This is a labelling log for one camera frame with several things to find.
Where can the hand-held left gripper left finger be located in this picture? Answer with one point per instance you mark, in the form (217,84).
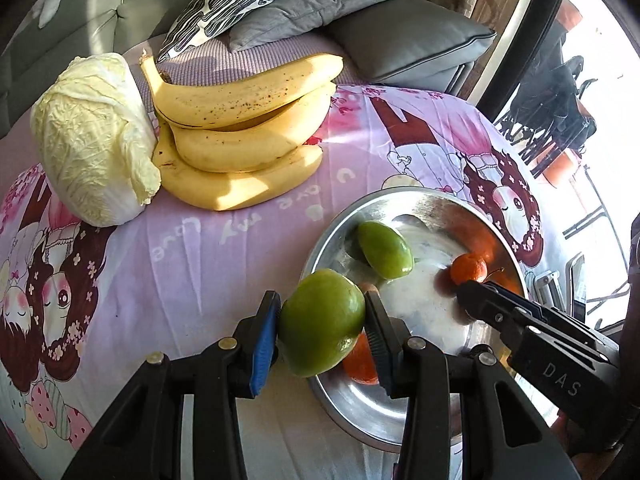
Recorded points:
(265,345)

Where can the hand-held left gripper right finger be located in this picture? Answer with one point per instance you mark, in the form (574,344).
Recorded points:
(380,350)

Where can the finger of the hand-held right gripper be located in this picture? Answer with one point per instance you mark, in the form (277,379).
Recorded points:
(492,315)
(535,312)

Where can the large orange tangerine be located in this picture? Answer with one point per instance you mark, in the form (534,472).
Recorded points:
(357,360)

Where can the round green mango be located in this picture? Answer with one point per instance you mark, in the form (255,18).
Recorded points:
(322,330)

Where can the round metal plate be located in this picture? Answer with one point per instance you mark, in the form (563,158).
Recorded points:
(425,310)

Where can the elongated green mango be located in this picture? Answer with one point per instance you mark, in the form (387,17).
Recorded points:
(385,250)

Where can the printed cartoon blanket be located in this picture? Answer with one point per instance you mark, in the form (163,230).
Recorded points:
(200,260)

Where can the dark outdoor furniture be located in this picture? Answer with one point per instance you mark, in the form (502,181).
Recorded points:
(550,105)

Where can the spotted yellow banana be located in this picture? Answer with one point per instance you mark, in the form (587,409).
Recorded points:
(240,100)

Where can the napa cabbage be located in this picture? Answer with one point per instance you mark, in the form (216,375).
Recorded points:
(95,140)

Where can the grey pillow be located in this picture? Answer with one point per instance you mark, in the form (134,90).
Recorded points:
(325,5)
(410,45)

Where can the black white patterned pillow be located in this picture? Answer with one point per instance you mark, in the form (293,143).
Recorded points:
(235,5)

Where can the grey sofa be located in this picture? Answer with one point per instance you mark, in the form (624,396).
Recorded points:
(75,35)

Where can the dark window frame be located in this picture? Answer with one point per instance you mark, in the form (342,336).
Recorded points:
(530,25)

